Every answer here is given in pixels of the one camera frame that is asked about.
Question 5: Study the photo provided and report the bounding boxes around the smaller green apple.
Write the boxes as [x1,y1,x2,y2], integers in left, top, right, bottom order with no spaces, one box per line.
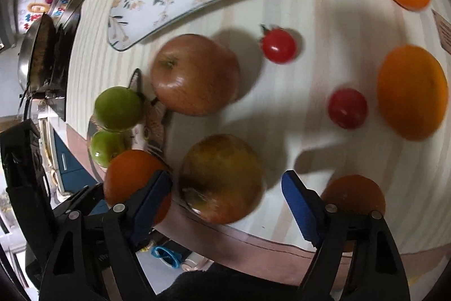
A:
[89,130,131,168]

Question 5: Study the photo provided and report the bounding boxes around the dark orange tangerine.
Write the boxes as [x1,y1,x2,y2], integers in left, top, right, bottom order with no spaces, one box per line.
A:
[103,150,170,207]

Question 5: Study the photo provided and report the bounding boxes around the yellowish red apple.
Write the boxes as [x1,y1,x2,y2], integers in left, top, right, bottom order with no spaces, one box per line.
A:
[177,135,266,225]

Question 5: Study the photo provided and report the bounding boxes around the cherry tomato with stem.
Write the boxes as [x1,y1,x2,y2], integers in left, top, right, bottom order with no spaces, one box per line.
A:
[260,25,297,64]

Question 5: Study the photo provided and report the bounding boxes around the larger green apple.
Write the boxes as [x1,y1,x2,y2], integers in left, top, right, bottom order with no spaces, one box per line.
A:
[93,86,144,132]

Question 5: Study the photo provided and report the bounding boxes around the large orange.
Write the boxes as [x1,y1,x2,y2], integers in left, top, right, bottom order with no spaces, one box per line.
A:
[377,44,449,141]

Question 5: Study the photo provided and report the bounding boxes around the red cherry tomato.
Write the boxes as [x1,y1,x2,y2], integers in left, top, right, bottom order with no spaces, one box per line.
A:
[328,88,368,130]

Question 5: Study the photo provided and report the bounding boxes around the black induction cooktop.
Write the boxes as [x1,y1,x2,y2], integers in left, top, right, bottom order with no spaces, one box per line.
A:
[51,9,80,98]

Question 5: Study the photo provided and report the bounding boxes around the striped cat table mat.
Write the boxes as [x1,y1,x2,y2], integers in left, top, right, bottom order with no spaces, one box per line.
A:
[65,0,451,287]

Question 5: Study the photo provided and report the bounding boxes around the blue cabinet drawers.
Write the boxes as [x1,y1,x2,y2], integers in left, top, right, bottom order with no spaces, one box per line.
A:
[50,128,97,195]

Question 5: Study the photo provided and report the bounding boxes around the large red apple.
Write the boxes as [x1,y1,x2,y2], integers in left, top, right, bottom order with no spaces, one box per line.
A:
[151,34,241,116]

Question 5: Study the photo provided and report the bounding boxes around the shaded orange tangerine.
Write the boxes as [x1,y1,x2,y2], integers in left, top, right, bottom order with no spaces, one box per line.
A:
[321,174,386,254]

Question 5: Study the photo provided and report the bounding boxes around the steel wok with lid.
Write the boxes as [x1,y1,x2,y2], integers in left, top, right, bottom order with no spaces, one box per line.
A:
[17,13,57,93]

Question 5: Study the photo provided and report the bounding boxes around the blue ring object on floor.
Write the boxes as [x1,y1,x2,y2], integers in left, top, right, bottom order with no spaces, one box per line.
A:
[151,246,183,269]

